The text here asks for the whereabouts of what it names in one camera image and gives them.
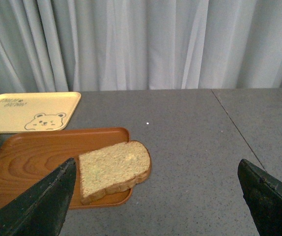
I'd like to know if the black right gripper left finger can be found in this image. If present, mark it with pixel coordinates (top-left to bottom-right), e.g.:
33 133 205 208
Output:
0 158 77 236

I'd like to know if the grey curtain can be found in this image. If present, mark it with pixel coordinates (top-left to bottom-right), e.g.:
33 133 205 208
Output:
0 0 282 93

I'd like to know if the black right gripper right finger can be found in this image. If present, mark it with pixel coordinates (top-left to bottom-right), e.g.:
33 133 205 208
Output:
237 159 282 236

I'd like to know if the brown wood-grain tray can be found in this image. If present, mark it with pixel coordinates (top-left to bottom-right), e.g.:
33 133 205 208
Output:
0 127 130 209

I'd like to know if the brown bread slice top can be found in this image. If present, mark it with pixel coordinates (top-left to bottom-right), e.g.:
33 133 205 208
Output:
79 141 152 205

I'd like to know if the yellow bear tray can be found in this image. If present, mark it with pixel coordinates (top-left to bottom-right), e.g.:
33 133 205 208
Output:
0 92 81 134

